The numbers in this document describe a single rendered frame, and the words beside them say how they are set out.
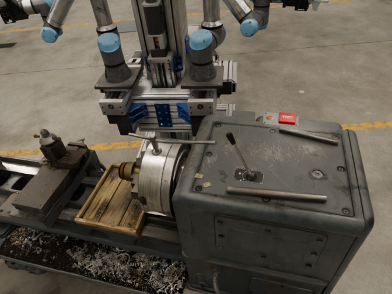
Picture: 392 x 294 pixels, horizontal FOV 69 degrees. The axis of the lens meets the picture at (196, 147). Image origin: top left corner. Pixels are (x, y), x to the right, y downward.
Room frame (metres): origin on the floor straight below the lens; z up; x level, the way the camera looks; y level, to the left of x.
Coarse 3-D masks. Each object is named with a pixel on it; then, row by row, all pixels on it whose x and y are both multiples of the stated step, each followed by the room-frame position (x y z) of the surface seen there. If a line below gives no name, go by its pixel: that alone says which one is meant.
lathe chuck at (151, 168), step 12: (168, 144) 0.81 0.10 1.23; (144, 156) 0.76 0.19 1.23; (156, 156) 0.75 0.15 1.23; (144, 168) 0.72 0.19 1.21; (156, 168) 0.71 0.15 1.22; (144, 180) 0.68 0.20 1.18; (156, 180) 0.67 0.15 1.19; (144, 192) 0.66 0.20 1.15; (156, 192) 0.65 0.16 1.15; (156, 204) 0.63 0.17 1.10
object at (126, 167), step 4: (120, 164) 0.85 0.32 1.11; (124, 164) 0.84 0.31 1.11; (128, 164) 0.83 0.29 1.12; (132, 164) 0.83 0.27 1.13; (120, 168) 0.83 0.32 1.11; (124, 168) 0.82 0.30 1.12; (128, 168) 0.82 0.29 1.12; (132, 168) 0.82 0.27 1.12; (136, 168) 0.82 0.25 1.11; (120, 172) 0.82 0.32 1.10; (124, 172) 0.81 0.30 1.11; (128, 172) 0.80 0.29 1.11; (132, 172) 0.81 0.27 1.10; (136, 172) 0.80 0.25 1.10; (120, 176) 0.81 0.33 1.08; (124, 176) 0.80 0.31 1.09; (128, 176) 0.79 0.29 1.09; (128, 180) 0.80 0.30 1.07
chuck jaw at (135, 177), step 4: (132, 176) 0.78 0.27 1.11; (136, 176) 0.78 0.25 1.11; (132, 180) 0.75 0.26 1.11; (136, 180) 0.75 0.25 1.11; (132, 184) 0.73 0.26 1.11; (136, 184) 0.73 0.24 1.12; (132, 188) 0.70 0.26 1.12; (136, 188) 0.70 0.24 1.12; (132, 192) 0.69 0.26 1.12; (136, 192) 0.68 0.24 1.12; (132, 196) 0.68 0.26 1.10; (136, 196) 0.68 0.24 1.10; (140, 200) 0.66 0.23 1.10; (144, 200) 0.65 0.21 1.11; (144, 204) 0.65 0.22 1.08
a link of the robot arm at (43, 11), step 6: (30, 0) 1.58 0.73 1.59; (36, 0) 1.58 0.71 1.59; (42, 0) 1.58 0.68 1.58; (48, 0) 1.58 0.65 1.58; (36, 6) 1.57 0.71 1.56; (42, 6) 1.57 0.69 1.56; (48, 6) 1.58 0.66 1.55; (36, 12) 1.57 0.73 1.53; (42, 12) 1.57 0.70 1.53; (48, 12) 1.57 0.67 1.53
